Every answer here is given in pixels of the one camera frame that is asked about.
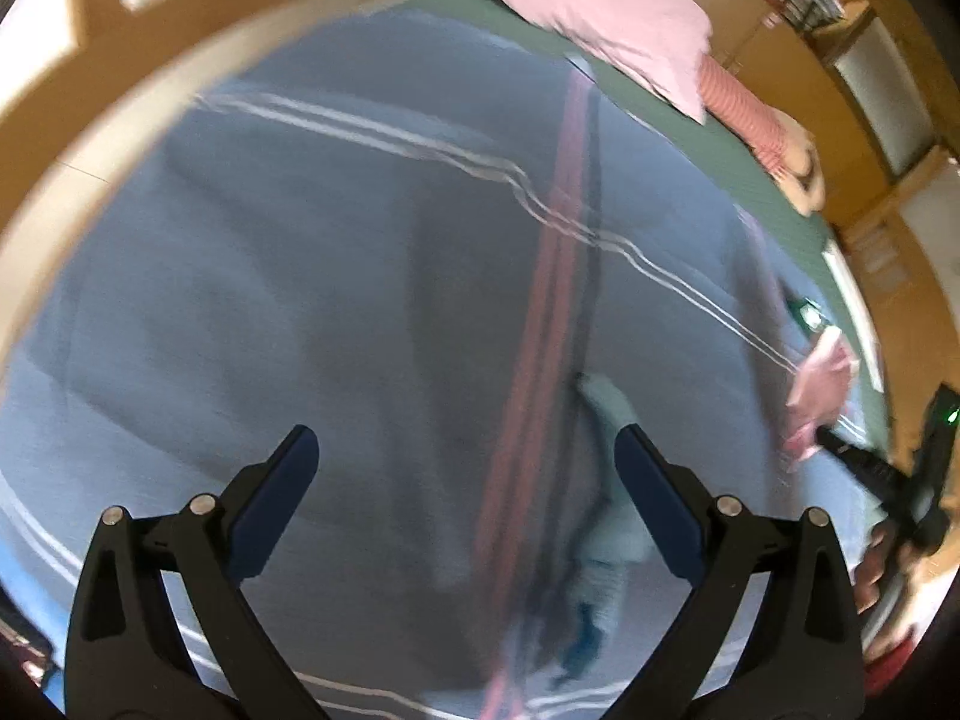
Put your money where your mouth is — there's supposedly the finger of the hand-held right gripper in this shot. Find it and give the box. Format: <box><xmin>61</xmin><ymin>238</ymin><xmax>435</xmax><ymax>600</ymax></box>
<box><xmin>816</xmin><ymin>427</ymin><xmax>912</xmax><ymax>511</ymax></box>

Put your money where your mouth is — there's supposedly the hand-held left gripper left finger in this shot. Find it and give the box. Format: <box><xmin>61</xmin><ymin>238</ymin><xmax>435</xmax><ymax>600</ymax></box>
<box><xmin>66</xmin><ymin>424</ymin><xmax>325</xmax><ymax>720</ymax></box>

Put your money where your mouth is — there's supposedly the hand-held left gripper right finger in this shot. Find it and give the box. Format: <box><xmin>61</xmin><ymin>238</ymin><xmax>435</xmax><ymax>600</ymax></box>
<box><xmin>607</xmin><ymin>424</ymin><xmax>866</xmax><ymax>720</ymax></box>

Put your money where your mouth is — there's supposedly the pink white wrapper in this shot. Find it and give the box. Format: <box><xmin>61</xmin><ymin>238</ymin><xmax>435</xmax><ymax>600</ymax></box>
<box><xmin>784</xmin><ymin>330</ymin><xmax>860</xmax><ymax>462</ymax></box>

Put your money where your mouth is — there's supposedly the teal snack packet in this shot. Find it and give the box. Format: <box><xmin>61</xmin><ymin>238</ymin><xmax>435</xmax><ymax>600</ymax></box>
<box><xmin>551</xmin><ymin>373</ymin><xmax>653</xmax><ymax>695</ymax></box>

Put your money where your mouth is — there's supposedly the person's right hand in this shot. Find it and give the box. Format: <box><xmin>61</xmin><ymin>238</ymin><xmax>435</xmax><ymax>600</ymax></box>
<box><xmin>853</xmin><ymin>517</ymin><xmax>938</xmax><ymax>620</ymax></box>

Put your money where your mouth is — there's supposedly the white board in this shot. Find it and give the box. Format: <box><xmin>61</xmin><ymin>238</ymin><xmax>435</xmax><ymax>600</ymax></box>
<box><xmin>823</xmin><ymin>240</ymin><xmax>886</xmax><ymax>391</ymax></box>

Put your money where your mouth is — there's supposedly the blue plaid blanket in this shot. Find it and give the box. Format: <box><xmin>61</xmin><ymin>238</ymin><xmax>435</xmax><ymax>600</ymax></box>
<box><xmin>0</xmin><ymin>15</ymin><xmax>893</xmax><ymax>720</ymax></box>

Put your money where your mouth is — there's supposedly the striped plush doll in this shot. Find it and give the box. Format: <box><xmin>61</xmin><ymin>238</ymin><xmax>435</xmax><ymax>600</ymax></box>
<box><xmin>697</xmin><ymin>60</ymin><xmax>826</xmax><ymax>217</ymax></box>

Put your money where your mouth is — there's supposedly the frosted glass sliding door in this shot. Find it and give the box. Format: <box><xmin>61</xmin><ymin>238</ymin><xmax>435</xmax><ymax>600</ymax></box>
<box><xmin>832</xmin><ymin>7</ymin><xmax>940</xmax><ymax>177</ymax></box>

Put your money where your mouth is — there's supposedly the pink pillow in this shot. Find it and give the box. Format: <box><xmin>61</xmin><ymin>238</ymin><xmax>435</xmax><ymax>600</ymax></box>
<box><xmin>491</xmin><ymin>0</ymin><xmax>713</xmax><ymax>121</ymax></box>

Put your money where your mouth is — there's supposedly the wooden wall cabinet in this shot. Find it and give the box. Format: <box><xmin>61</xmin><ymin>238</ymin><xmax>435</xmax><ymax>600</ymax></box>
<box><xmin>675</xmin><ymin>0</ymin><xmax>901</xmax><ymax>226</ymax></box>

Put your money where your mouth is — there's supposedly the wooden bunk bed frame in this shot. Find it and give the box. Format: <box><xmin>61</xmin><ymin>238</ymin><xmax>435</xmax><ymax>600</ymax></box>
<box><xmin>0</xmin><ymin>0</ymin><xmax>960</xmax><ymax>481</ymax></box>

